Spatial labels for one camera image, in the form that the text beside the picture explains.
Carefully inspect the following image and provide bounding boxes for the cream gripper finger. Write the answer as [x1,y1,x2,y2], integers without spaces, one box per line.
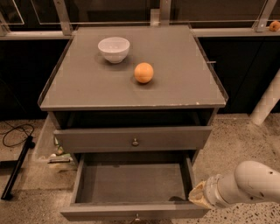
[188,181,208,208]

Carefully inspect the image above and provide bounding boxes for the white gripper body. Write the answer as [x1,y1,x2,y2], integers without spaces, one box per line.
[203,174,224,208]

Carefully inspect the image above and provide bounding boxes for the grey drawer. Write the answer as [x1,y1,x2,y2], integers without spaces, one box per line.
[60,150,208,221]
[54,126,212,153]

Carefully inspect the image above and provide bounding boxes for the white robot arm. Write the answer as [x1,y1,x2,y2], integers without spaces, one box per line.
[188,161,280,209]

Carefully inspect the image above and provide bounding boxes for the grey top drawer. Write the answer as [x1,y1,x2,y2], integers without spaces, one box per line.
[54,126,212,153]

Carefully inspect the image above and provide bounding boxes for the grey drawer cabinet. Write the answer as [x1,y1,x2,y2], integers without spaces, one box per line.
[37,24,229,165]

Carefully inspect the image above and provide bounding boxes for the white pipe leg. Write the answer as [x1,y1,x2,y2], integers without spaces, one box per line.
[250,69,280,125]

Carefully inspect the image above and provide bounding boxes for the orange fruit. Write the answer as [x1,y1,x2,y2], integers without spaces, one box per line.
[134,62,154,84]

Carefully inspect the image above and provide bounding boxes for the clear plastic bin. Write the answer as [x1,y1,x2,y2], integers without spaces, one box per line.
[32,117,73,164]

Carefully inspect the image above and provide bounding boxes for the white ceramic bowl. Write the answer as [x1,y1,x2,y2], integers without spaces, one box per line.
[98,37,130,64]

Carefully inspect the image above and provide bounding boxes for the black metal bar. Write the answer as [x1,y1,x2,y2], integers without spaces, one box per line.
[1,136,35,200]

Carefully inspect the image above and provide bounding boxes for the metal window frame rail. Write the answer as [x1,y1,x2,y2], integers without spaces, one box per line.
[0,0,280,39]

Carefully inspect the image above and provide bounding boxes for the black cable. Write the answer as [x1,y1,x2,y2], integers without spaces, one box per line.
[0,120,35,148]

